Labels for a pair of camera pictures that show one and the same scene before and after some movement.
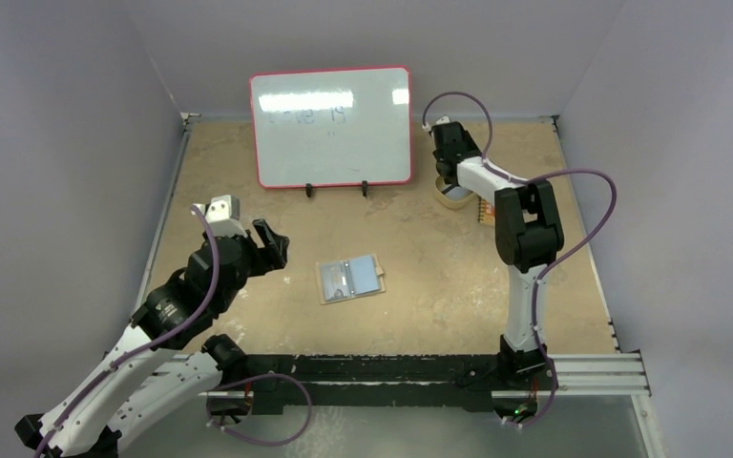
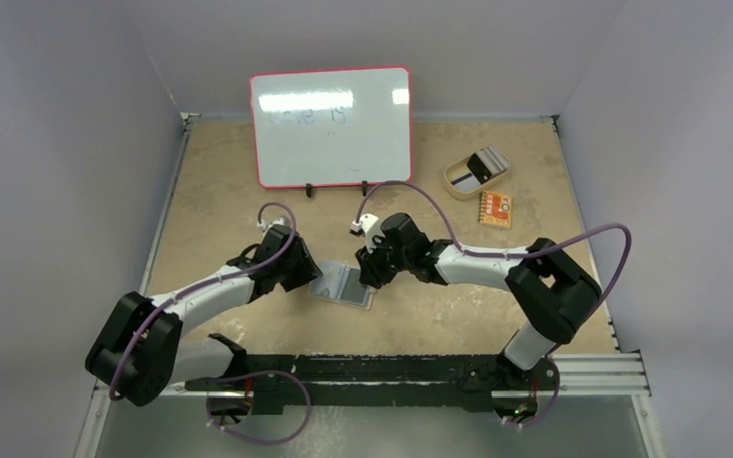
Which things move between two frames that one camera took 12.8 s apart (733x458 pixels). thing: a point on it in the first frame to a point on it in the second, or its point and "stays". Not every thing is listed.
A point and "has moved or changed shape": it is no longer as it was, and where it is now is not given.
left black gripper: (275, 245) to (306, 271)
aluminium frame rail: (579, 377) stays
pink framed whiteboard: (332, 128) stays
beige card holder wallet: (349, 278) has moved or changed shape
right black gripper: (446, 138) to (371, 268)
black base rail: (444, 384) stays
